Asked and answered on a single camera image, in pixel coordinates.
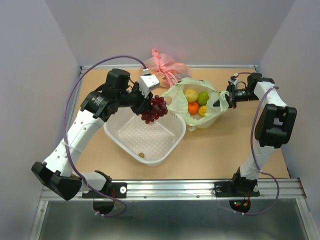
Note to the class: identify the yellow fake round pear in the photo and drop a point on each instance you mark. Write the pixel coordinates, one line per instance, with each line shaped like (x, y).
(191, 95)

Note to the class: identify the green fake pear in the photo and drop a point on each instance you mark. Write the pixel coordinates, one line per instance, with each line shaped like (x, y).
(203, 98)

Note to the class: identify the aluminium front rail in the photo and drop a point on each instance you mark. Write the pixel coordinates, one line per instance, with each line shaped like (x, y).
(173, 190)

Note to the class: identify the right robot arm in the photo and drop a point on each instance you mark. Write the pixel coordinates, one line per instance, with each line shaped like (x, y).
(272, 127)

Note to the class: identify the white plastic basket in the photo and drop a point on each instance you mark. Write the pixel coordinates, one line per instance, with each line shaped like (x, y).
(156, 140)

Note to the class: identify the pink tied plastic bag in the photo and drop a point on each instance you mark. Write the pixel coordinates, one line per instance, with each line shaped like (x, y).
(167, 70)

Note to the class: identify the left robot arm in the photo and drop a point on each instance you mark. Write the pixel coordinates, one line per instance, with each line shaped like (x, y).
(58, 172)

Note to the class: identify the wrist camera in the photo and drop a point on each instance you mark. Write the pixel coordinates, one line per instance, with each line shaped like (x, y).
(234, 79)
(147, 82)

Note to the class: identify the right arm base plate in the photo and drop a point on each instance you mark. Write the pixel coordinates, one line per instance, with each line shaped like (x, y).
(224, 189)

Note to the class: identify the orange fake tangerine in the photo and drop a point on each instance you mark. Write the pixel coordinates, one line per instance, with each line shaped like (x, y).
(193, 108)

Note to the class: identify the red fake grapes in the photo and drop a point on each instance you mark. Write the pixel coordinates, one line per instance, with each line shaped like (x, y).
(158, 110)

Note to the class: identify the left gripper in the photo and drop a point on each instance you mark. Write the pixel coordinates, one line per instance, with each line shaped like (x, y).
(144, 104)

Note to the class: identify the small brown fake nut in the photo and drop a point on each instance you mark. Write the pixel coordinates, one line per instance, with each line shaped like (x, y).
(141, 154)

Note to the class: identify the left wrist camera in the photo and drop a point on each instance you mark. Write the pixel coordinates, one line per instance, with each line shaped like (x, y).
(147, 82)

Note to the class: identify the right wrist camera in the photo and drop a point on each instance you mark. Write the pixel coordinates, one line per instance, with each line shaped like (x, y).
(234, 79)

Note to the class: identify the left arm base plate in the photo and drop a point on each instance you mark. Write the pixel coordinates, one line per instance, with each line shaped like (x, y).
(116, 190)

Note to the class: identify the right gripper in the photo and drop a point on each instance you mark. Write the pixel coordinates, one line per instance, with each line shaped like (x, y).
(231, 96)

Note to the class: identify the green plastic bag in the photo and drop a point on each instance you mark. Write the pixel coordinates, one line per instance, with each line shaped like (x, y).
(179, 103)

